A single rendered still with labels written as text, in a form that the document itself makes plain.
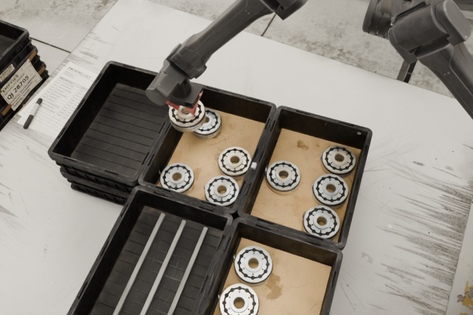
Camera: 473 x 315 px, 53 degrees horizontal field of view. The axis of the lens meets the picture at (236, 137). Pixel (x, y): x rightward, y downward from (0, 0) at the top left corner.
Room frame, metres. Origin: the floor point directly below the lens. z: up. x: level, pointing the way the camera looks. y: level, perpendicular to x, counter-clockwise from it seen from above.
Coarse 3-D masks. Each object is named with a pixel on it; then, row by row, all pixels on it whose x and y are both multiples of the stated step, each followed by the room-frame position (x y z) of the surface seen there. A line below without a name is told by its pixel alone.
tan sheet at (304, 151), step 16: (288, 144) 0.82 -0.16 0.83; (304, 144) 0.82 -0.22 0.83; (320, 144) 0.82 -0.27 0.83; (336, 144) 0.81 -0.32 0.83; (272, 160) 0.77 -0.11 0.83; (288, 160) 0.76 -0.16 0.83; (304, 160) 0.76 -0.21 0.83; (320, 160) 0.76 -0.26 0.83; (336, 160) 0.76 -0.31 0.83; (304, 176) 0.70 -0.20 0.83; (352, 176) 0.70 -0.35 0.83; (272, 192) 0.66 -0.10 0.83; (304, 192) 0.65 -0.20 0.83; (256, 208) 0.60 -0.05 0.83; (272, 208) 0.60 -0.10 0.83; (288, 208) 0.60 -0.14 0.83; (304, 208) 0.60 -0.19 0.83; (288, 224) 0.55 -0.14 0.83; (320, 224) 0.54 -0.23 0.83; (336, 240) 0.49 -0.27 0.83
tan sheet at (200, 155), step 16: (224, 112) 0.96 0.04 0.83; (224, 128) 0.90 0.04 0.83; (240, 128) 0.89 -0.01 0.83; (256, 128) 0.89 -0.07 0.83; (192, 144) 0.84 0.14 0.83; (208, 144) 0.84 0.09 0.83; (224, 144) 0.83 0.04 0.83; (240, 144) 0.83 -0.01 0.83; (256, 144) 0.83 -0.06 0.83; (176, 160) 0.78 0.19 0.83; (192, 160) 0.78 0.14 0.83; (208, 160) 0.78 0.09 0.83; (208, 176) 0.72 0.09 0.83; (192, 192) 0.67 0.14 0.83; (224, 192) 0.66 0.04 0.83
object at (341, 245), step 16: (304, 112) 0.87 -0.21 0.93; (272, 128) 0.82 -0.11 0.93; (352, 128) 0.81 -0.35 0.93; (368, 128) 0.80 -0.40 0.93; (368, 144) 0.75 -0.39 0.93; (256, 160) 0.71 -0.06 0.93; (240, 208) 0.56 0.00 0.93; (352, 208) 0.54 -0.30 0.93; (272, 224) 0.51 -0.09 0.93; (320, 240) 0.46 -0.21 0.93
